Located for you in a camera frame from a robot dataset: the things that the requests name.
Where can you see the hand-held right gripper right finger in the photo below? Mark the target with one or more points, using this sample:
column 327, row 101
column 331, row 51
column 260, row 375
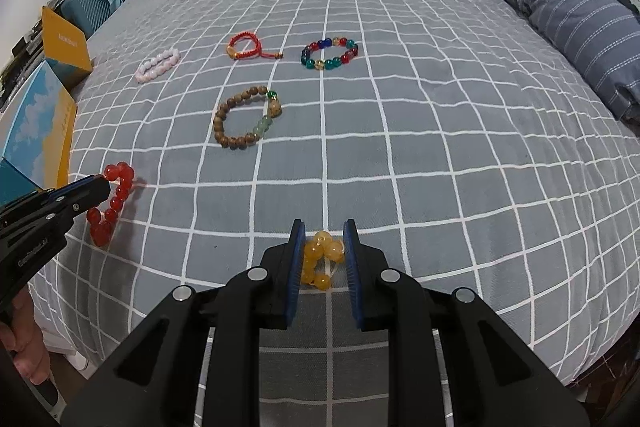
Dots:
column 351, row 267

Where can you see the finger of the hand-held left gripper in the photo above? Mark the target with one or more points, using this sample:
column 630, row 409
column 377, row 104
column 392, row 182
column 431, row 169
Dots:
column 82, row 195

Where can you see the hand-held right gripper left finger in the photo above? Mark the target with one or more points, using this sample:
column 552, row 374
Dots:
column 296, row 267

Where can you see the person's left hand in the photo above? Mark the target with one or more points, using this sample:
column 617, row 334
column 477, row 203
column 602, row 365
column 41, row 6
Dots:
column 25, row 337

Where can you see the blue and yellow box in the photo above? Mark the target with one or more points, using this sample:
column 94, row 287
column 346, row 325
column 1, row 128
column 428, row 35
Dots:
column 35, row 132

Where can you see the grey checked bed sheet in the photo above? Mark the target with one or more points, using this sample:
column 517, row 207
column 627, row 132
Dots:
column 350, row 132

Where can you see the yellow cardboard box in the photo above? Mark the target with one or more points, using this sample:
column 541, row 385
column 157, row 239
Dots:
column 65, row 42

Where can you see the teal suitcase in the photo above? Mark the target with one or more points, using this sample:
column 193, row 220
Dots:
column 92, row 4

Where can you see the blue striped pillow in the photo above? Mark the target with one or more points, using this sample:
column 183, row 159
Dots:
column 555, row 2

